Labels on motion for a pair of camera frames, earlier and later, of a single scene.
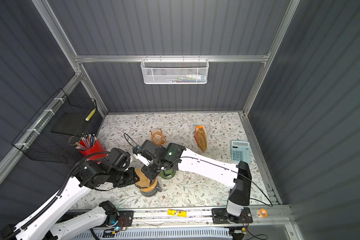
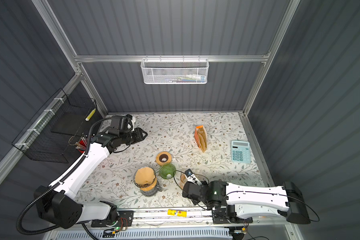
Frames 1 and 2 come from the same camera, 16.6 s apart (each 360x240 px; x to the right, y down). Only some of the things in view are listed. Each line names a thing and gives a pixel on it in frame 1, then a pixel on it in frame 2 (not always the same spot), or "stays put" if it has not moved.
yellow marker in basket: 90,114 stays put
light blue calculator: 240,151 stays put
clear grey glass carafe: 158,188 stays put
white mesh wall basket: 174,71 stays put
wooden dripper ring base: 150,188 stays put
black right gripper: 150,174 -> 193,201
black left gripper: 133,178 -> 139,136
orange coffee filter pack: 201,137 stays put
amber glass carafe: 157,137 -> 183,179
